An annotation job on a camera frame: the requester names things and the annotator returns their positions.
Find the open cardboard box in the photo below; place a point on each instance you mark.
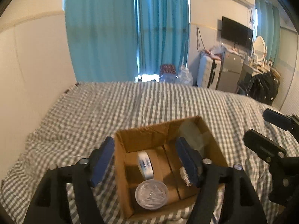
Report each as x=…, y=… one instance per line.
x=159, y=142

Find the grey checkered bed cover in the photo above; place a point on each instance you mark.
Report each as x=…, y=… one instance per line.
x=83, y=117

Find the blue curtain panel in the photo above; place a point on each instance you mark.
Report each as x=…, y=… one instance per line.
x=162, y=34
x=102, y=39

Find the white oval vanity mirror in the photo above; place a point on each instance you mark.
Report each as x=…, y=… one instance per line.
x=259, y=49

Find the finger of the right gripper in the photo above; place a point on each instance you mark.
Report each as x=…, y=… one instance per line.
x=265, y=148
x=285, y=122

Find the dark red patterned bag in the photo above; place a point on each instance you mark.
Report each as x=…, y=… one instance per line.
x=167, y=73

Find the teal curtain far window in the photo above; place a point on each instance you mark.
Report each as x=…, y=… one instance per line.
x=269, y=28

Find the clear water jug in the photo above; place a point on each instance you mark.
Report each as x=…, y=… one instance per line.
x=184, y=76

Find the white suitcase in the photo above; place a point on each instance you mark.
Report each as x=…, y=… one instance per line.
x=208, y=72

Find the blue curtain right panel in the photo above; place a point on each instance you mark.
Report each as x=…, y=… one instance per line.
x=162, y=34

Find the plastic bag on fridge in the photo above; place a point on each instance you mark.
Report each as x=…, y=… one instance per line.
x=218, y=49

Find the clear round plastic container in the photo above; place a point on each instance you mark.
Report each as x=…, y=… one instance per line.
x=151, y=194

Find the black backpack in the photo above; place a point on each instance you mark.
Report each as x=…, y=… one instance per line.
x=263, y=88

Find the grey mini fridge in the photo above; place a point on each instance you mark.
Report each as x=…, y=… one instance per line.
x=230, y=72

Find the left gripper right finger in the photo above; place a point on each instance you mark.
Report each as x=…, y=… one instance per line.
x=241, y=203

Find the black wall television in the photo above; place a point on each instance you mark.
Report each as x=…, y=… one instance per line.
x=236, y=33

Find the white blue tissue pack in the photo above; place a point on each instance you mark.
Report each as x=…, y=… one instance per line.
x=145, y=165

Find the blue curtain left panel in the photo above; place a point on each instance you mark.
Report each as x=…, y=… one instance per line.
x=102, y=39

